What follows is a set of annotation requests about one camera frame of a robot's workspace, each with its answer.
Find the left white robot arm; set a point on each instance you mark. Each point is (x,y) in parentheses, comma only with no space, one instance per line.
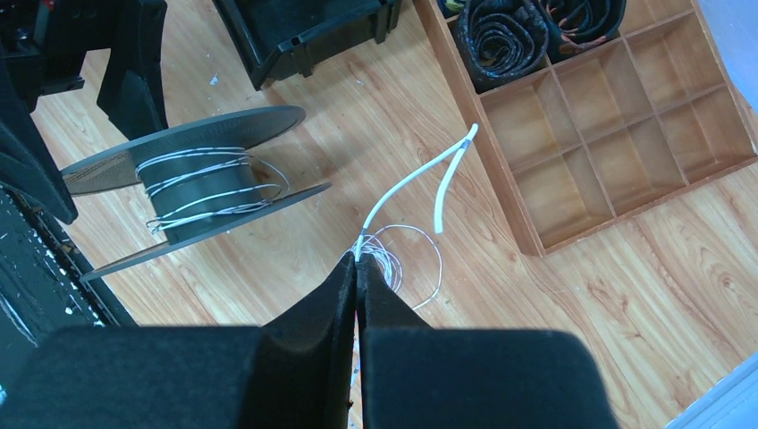
(43,48)

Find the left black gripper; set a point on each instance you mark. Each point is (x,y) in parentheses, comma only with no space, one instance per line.
(131,95)

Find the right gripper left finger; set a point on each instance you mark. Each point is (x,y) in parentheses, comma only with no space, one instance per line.
(293,372)

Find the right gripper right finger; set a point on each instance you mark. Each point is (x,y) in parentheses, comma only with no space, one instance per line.
(416,376)

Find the black plastic bin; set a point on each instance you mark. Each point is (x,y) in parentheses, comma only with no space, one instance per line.
(278,39)

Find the black cable spool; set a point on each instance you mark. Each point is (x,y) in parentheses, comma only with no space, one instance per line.
(197,176)

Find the wooden compartment tray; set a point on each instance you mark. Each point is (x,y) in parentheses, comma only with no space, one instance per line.
(579,145)

